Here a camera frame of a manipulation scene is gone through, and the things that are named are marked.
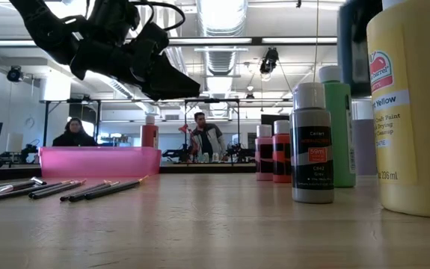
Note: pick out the person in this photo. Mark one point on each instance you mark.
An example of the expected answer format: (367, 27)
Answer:
(74, 138)
(207, 140)

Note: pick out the large yellow paint bottle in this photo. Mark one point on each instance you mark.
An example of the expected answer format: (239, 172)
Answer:
(424, 130)

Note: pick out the silver ceiling air duct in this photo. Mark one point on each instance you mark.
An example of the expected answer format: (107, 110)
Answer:
(220, 22)

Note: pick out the black overhead beam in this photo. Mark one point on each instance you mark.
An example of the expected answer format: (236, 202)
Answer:
(257, 40)

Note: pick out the small pink paint bottle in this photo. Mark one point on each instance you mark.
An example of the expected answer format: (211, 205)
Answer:
(264, 140)

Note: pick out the black brush with dark bristles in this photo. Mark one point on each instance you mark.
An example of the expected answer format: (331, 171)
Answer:
(39, 181)

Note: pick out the large red paint bottle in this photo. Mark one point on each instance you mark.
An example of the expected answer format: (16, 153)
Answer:
(149, 136)

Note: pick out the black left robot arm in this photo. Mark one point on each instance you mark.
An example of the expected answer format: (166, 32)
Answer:
(42, 26)

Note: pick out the small orange-red paint bottle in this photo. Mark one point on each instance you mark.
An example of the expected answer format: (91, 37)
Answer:
(282, 140)

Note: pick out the black monitor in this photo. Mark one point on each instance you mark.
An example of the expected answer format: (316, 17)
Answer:
(274, 119)

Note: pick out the black brush with silver ferrule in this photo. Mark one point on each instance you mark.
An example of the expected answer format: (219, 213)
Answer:
(20, 193)

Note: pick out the black workstation frame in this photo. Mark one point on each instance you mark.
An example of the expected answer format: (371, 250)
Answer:
(46, 123)
(238, 127)

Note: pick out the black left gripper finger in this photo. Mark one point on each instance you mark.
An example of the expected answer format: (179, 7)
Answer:
(166, 82)

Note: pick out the small grey paint bottle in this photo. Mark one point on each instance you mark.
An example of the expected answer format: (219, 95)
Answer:
(312, 123)

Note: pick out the black hanging camera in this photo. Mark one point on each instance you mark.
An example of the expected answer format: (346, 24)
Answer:
(268, 60)

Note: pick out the pink plastic bin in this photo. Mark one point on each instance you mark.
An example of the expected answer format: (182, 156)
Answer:
(98, 162)

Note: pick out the white box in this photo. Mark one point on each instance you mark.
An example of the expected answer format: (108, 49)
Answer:
(14, 142)

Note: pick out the lavender cup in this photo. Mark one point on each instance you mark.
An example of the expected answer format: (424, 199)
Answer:
(364, 149)

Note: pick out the black background robot arm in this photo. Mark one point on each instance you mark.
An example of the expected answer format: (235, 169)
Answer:
(175, 155)
(241, 152)

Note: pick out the large green paint bottle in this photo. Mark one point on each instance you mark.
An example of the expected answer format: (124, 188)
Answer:
(340, 123)

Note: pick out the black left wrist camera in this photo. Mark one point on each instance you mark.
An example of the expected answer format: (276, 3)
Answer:
(113, 16)

